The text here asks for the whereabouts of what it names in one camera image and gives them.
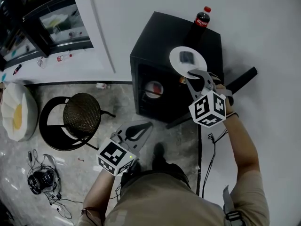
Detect black wicker chair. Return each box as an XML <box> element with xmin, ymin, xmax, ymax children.
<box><xmin>39</xmin><ymin>92</ymin><xmax>116</xmax><ymax>152</ymax></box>

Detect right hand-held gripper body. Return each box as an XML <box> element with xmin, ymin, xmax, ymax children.
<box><xmin>188</xmin><ymin>82</ymin><xmax>227</xmax><ymax>129</ymax></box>

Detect person's beige shirt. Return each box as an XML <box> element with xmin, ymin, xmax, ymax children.
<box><xmin>77</xmin><ymin>169</ymin><xmax>270</xmax><ymax>226</ymax></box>

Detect grey shoulder strap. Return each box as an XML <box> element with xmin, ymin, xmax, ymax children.
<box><xmin>222</xmin><ymin>185</ymin><xmax>245</xmax><ymax>226</ymax></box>

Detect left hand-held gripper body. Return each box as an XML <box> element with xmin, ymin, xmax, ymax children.
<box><xmin>96</xmin><ymin>132</ymin><xmax>141</xmax><ymax>177</ymax></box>

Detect black arm cord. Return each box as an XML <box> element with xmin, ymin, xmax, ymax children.
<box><xmin>81</xmin><ymin>207</ymin><xmax>102</xmax><ymax>224</ymax></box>

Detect person's black trousers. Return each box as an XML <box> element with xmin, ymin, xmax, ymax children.
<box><xmin>119</xmin><ymin>162</ymin><xmax>191</xmax><ymax>190</ymax></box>

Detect black shoe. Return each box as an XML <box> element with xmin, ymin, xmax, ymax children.
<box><xmin>152</xmin><ymin>142</ymin><xmax>166</xmax><ymax>167</ymax></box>

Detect red watermelon slice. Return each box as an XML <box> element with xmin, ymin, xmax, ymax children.
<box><xmin>151</xmin><ymin>83</ymin><xmax>164</xmax><ymax>94</ymax></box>

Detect person's right hand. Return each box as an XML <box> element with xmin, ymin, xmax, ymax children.
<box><xmin>215</xmin><ymin>83</ymin><xmax>235</xmax><ymax>107</ymax></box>

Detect white flower-shaped cushion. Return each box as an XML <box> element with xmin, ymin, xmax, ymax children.
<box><xmin>0</xmin><ymin>82</ymin><xmax>39</xmax><ymax>142</ymax></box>

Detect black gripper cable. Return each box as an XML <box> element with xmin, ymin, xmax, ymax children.
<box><xmin>202</xmin><ymin>129</ymin><xmax>229</xmax><ymax>199</ymax></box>

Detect black mini fridge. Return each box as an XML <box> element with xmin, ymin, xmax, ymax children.
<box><xmin>129</xmin><ymin>11</ymin><xmax>258</xmax><ymax>129</ymax></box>

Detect black headset with cables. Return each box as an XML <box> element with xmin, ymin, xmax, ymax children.
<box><xmin>27</xmin><ymin>149</ymin><xmax>62</xmax><ymax>200</ymax></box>

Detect black window frame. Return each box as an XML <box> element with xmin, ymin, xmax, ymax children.
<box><xmin>0</xmin><ymin>0</ymin><xmax>94</xmax><ymax>72</ymax></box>

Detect person's right forearm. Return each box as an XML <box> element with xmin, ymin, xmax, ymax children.
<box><xmin>222</xmin><ymin>113</ymin><xmax>261</xmax><ymax>176</ymax></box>

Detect clear bottle with red label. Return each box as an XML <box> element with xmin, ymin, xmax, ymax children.
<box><xmin>56</xmin><ymin>54</ymin><xmax>73</xmax><ymax>63</ymax></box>

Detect white power strip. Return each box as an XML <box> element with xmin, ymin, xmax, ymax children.
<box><xmin>50</xmin><ymin>203</ymin><xmax>64</xmax><ymax>213</ymax></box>

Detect white round plate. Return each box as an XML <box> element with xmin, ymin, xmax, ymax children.
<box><xmin>144</xmin><ymin>81</ymin><xmax>165</xmax><ymax>99</ymax></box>
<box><xmin>169</xmin><ymin>46</ymin><xmax>208</xmax><ymax>80</ymax></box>

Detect cola bottle with red cap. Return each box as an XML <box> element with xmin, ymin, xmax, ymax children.
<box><xmin>188</xmin><ymin>6</ymin><xmax>212</xmax><ymax>47</ymax></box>

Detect person's left forearm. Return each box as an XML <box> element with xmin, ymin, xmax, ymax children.
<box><xmin>82</xmin><ymin>169</ymin><xmax>116</xmax><ymax>223</ymax></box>

